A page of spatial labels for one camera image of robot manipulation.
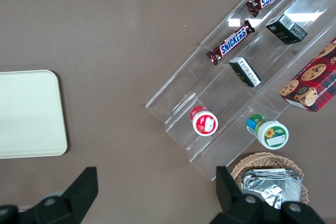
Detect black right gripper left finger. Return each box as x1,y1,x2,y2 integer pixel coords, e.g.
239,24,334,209
18,166,99,224

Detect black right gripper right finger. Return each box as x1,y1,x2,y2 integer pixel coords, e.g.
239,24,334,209
209,166,284,224

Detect light wicker basket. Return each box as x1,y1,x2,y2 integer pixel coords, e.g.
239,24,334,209
230,152,310,206

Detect cream rectangular serving tray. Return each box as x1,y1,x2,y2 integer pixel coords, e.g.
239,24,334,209
0,69,68,159

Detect silver foil packets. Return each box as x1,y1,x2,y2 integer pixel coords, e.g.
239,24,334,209
240,167,303,210

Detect green sunflower lidded jar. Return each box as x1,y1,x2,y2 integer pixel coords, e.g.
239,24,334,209
246,113,290,151

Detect red lidded small jar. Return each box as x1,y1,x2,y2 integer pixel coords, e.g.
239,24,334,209
189,105,219,137

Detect clear acrylic stepped display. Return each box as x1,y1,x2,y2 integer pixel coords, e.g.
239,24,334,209
145,0,336,182

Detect dark green small carton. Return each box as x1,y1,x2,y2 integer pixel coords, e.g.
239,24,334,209
228,56,262,89
265,13,308,45

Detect red tartan cookie box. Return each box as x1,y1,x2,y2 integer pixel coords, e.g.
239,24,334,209
279,37,336,114

